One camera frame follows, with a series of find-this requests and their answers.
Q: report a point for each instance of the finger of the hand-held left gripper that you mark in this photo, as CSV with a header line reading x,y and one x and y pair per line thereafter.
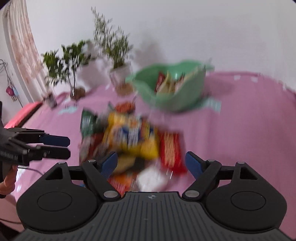
x,y
57,153
55,140

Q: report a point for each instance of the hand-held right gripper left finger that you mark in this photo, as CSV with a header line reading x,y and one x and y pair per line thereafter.
x,y
110,163

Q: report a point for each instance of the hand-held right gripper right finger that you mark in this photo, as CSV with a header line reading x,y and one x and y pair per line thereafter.
x,y
193,163

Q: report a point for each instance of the orange red snack packet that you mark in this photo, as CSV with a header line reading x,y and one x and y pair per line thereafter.
x,y
122,182

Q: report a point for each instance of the shrimp-print snack packet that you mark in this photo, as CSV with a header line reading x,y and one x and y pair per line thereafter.
x,y
172,150

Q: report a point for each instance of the red floral snack packet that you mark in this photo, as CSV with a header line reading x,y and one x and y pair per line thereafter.
x,y
89,148

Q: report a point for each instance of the yellow snack packet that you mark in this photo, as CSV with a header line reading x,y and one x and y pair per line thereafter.
x,y
131,136

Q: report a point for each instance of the green triangular snack packet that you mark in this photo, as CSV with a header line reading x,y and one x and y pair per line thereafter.
x,y
89,122

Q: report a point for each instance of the white snack packet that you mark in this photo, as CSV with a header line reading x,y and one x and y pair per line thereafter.
x,y
151,179

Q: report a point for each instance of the red round ornate packet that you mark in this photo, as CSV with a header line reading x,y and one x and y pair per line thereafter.
x,y
124,107

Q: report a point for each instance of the green bowl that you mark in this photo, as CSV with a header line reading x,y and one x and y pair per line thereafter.
x,y
166,102

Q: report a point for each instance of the dark red long sachet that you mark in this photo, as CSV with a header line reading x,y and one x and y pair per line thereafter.
x,y
160,82

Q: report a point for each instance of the person's left hand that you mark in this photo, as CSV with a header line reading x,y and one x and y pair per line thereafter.
x,y
10,183

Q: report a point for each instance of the small plant in clear cup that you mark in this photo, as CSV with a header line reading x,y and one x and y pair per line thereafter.
x,y
52,100

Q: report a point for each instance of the coral cushion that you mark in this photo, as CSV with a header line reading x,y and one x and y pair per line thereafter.
x,y
25,111

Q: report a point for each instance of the leafy plant in glass vase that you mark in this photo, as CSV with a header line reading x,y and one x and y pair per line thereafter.
x,y
77,92

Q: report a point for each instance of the pink floral tablecloth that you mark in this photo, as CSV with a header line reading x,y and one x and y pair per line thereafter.
x,y
231,120

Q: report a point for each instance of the blue hanging ornament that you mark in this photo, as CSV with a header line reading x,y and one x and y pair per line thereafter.
x,y
15,91

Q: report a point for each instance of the pink hanging ornament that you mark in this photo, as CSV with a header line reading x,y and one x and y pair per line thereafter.
x,y
9,91

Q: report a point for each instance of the plant in clear plastic cup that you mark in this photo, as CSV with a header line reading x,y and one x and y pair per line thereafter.
x,y
120,76

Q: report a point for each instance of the floral curtain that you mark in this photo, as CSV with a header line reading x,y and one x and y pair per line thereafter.
x,y
23,46

